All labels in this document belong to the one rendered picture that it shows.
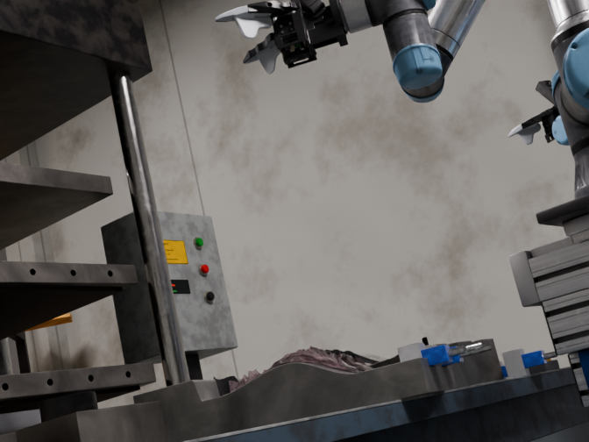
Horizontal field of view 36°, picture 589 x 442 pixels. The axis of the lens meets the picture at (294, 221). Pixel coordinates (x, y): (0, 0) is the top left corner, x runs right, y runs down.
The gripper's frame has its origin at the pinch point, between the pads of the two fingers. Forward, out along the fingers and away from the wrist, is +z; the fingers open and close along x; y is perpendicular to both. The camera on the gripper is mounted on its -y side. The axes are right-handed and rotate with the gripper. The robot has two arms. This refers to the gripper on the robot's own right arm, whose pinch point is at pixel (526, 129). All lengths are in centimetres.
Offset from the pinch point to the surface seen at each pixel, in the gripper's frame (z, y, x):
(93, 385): 25, 29, -129
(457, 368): -38, 52, -78
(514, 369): -35, 56, -63
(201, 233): 56, -6, -78
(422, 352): -59, 46, -98
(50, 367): 393, -20, -60
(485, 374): -32, 55, -68
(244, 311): 261, -3, 18
